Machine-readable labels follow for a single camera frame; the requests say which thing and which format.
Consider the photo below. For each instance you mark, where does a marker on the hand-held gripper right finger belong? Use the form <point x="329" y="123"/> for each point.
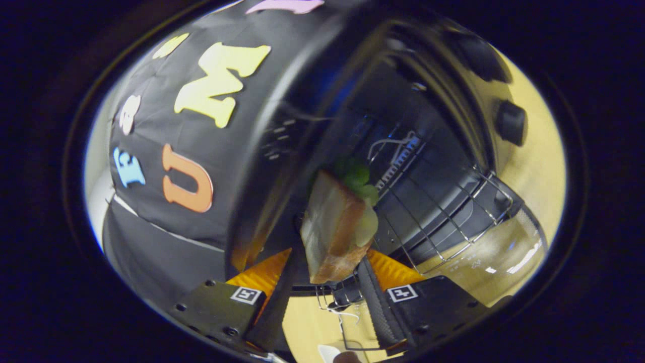
<point x="380" y="307"/>

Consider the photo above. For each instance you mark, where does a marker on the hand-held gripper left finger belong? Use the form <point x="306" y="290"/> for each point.
<point x="274" y="312"/>

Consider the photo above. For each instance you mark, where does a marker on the toast sandwich with lettuce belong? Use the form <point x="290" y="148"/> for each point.
<point x="332" y="227"/>

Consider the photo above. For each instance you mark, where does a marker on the black toaster oven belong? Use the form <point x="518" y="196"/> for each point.
<point x="443" y="191"/>

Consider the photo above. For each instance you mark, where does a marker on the black backdrop cloth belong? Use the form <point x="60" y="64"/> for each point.
<point x="191" y="217"/>

